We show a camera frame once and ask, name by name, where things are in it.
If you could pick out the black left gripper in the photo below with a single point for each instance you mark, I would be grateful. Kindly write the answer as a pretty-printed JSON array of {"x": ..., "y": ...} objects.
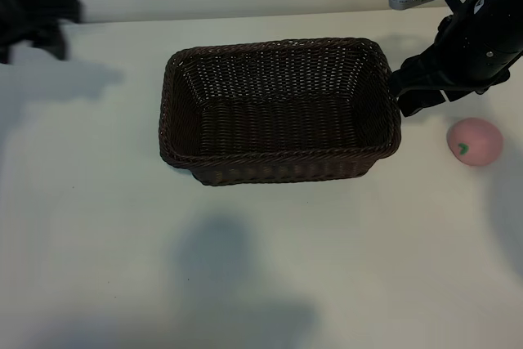
[{"x": 14, "y": 14}]

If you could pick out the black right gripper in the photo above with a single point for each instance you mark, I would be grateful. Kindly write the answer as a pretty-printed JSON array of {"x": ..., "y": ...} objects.
[{"x": 478, "y": 46}]

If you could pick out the pink peach with green mark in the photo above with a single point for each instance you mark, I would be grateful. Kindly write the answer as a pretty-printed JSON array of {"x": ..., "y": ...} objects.
[{"x": 478, "y": 136}]

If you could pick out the dark brown wicker basket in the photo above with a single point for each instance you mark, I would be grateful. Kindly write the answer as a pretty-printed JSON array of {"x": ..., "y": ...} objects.
[{"x": 278, "y": 128}]

